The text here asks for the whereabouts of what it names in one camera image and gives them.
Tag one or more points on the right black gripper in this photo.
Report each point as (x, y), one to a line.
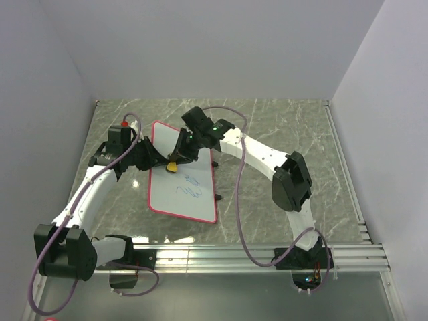
(183, 157)

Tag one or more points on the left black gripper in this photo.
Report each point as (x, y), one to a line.
(154, 158)

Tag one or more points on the yellow bone shaped eraser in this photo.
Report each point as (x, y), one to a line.
(171, 167)

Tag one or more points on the pink framed whiteboard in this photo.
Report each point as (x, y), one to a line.
(189, 193)

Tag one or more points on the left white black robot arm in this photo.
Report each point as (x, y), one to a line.
(63, 247)

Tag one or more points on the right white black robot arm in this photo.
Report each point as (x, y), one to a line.
(288, 173)

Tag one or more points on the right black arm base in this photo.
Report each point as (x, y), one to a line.
(298, 259)

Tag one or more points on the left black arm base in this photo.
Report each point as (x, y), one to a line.
(143, 258)

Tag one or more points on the whiteboard wire stand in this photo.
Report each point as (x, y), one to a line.
(216, 180)

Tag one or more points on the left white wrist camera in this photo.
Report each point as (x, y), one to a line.
(134, 125)

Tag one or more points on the aluminium mounting rail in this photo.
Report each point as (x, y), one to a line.
(189, 258)

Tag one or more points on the right side aluminium rail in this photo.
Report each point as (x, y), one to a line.
(364, 231)

